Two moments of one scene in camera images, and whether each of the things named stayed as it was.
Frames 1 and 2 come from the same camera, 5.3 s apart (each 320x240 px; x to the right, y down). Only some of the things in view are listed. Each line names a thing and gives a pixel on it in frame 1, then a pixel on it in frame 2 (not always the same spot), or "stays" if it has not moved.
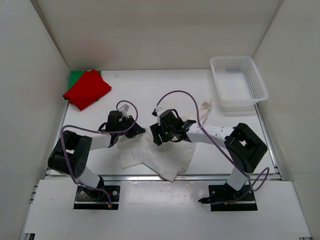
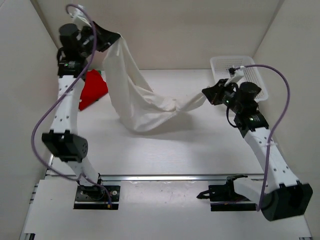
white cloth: (171, 158) to (144, 108)
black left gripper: (136, 130) to (106, 38)
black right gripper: (158, 129) to (214, 94)
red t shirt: (91, 87) stays
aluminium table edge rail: (155, 178) stays
